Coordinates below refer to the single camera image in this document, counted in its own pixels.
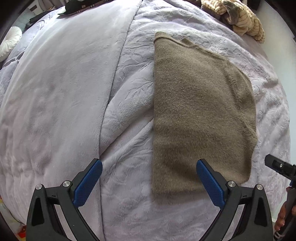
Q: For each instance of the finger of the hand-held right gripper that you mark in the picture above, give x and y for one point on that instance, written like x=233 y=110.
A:
x=281 y=167

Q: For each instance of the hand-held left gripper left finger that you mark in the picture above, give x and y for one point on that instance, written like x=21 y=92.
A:
x=89 y=183

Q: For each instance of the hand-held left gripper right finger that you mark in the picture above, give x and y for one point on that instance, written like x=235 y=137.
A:
x=209 y=183

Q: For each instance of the brown knit sweater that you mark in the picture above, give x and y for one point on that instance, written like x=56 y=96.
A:
x=196 y=111

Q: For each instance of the person's right hand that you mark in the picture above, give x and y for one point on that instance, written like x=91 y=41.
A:
x=281 y=217

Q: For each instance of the lavender plush blanket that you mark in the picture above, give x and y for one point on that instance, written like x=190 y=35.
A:
x=69 y=92

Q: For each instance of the cream striped garment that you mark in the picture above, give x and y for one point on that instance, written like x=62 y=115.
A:
x=247 y=23

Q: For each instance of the white round pillow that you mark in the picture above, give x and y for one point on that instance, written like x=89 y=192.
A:
x=9 y=42

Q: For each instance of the black cloth item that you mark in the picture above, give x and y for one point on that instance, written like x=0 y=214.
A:
x=77 y=7

